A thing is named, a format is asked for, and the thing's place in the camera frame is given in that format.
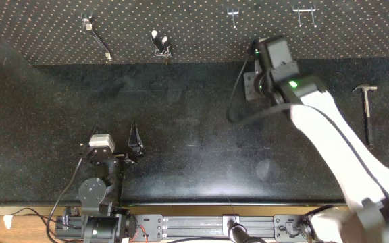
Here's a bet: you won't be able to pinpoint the black pegboard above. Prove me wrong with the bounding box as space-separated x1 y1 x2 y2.
0 0 389 66

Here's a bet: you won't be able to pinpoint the black-handled pliers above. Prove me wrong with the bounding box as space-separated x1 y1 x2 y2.
150 29 172 65

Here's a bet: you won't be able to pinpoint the black cable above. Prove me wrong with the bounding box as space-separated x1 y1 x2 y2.
45 156 84 243
226 50 295 125

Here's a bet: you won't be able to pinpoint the double-pronged metal hook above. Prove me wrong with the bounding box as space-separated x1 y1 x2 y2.
292 5 318 28

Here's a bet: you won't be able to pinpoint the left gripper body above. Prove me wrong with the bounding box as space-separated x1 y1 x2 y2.
78 144 138 165

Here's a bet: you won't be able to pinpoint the mounting rail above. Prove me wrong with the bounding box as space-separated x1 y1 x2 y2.
54 206 312 243

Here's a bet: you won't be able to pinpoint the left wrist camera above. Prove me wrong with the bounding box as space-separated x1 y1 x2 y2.
88 133 116 153

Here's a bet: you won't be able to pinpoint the wrench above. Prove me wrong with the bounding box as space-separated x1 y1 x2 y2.
82 18 113 63

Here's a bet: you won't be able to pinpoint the hammer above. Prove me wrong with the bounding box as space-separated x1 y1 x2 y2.
352 83 378 146

